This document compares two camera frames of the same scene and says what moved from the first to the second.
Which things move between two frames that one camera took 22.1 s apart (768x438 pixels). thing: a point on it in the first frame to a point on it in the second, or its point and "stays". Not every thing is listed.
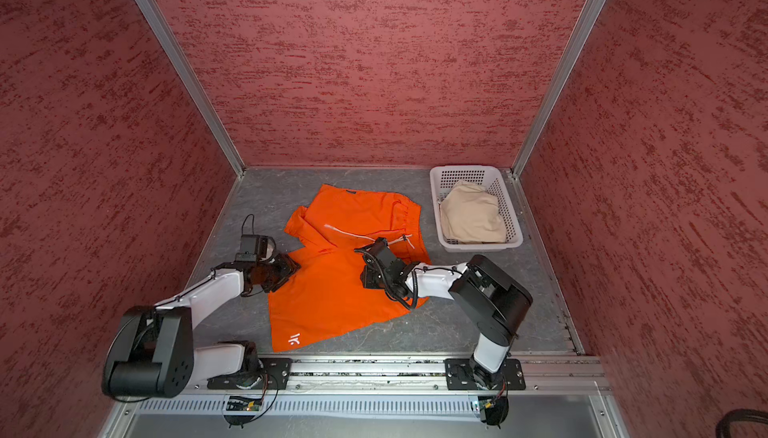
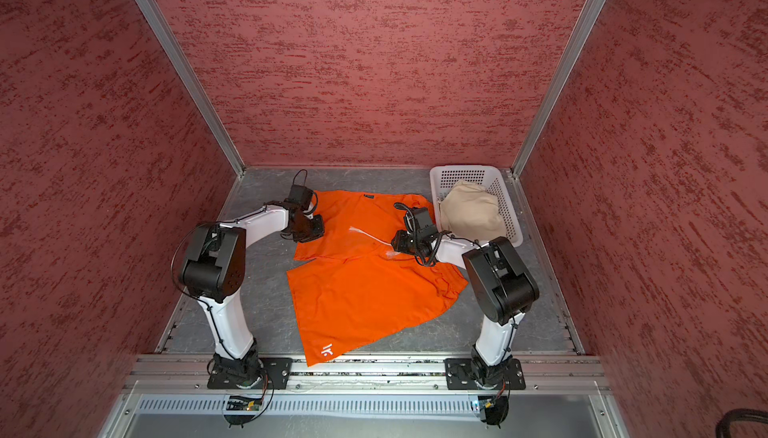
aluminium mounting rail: [542, 374] stays
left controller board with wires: [248, 403] stays
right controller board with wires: [494, 409] stays
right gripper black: [368, 280] to [400, 245]
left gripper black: [288, 269] to [318, 231]
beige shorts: [470, 214] stays
